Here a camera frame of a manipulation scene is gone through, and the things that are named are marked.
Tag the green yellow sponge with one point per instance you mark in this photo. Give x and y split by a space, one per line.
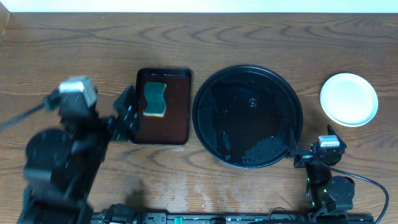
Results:
154 95

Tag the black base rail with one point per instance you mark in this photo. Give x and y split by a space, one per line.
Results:
122 214

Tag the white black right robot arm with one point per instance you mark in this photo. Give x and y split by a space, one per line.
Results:
330 196

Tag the black rectangular tray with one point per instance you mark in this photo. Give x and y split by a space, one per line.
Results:
173 127

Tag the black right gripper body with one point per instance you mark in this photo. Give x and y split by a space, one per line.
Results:
304 159

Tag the black round tray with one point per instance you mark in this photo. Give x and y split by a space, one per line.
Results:
242 115

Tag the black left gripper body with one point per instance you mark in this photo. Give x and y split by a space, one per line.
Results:
115 125

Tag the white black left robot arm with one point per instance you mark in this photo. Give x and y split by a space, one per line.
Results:
62 163

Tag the light green plate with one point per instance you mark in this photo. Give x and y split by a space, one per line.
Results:
349 100

